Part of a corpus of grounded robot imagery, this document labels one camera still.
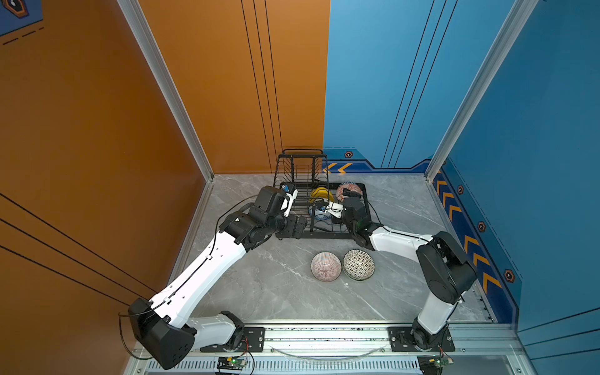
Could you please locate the orange patterned bowl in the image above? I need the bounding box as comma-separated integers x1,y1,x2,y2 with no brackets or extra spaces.
336,182,363,203

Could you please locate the yellow bowl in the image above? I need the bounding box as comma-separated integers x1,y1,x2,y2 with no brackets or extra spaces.
309,187,335,203

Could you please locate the pink striped bowl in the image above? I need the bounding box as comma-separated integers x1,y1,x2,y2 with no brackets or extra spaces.
310,252,342,282

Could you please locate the brown patterned bowl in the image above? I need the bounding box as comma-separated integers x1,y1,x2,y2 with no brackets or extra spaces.
342,249,376,281

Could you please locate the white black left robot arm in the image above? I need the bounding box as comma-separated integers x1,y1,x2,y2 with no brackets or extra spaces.
125,183,306,370

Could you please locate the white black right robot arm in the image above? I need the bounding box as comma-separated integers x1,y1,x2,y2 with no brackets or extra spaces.
341,196,478,351

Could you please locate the left green circuit board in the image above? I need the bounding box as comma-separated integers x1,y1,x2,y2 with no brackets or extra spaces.
216,356,248,375

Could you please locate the green circuit board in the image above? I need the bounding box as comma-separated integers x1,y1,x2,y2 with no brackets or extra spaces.
216,356,248,375
417,356,455,375

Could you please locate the right green circuit board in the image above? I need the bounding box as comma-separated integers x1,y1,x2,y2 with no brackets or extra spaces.
417,356,455,375

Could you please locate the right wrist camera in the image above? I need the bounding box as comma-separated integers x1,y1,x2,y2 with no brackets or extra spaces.
324,202,344,218

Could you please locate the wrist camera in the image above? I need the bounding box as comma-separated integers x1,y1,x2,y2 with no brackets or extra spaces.
324,202,344,218
281,183,298,217

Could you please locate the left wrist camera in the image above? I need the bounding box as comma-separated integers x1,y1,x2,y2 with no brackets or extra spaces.
281,183,298,217

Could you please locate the black wire dish rack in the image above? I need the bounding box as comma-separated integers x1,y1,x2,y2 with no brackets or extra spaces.
273,148,373,239

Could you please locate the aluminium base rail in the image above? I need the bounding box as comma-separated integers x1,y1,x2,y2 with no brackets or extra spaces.
122,320,538,375

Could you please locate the aluminium right corner post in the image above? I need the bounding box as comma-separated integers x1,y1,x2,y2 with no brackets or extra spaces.
424,0,538,183

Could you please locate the aluminium corner post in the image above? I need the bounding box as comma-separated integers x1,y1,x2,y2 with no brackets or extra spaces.
424,0,538,183
117,0,214,183

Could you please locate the aluminium left corner post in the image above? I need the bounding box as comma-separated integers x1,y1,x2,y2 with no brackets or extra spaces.
117,0,214,183

